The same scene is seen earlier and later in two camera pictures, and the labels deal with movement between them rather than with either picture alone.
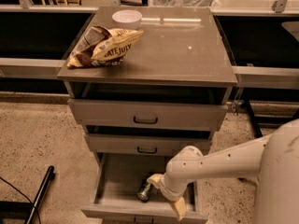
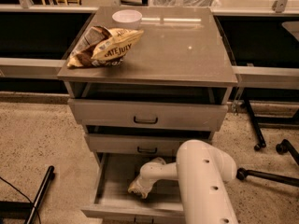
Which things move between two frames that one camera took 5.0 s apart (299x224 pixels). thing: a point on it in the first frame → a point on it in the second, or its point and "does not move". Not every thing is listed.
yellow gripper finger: [157, 179] → [159, 160]
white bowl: [127, 19] does not move
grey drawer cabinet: [170, 91] does not move
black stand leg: [27, 210] does not move
